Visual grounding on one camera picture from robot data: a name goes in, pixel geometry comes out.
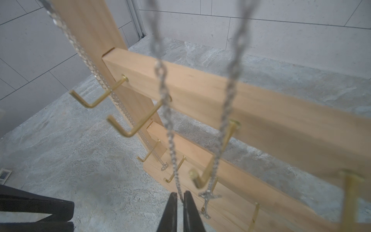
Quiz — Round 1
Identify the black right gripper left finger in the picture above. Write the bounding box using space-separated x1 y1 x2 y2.
157 192 177 232

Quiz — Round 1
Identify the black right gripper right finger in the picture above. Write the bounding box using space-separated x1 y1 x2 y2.
183 190 206 232

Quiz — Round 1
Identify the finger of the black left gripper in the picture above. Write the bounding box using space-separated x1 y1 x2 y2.
1 185 74 222
1 222 74 232

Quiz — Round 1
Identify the thin silver chain necklace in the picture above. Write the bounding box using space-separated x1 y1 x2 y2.
143 0 260 219

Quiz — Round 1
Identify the wooden jewelry display stand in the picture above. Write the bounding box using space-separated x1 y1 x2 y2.
43 1 371 232

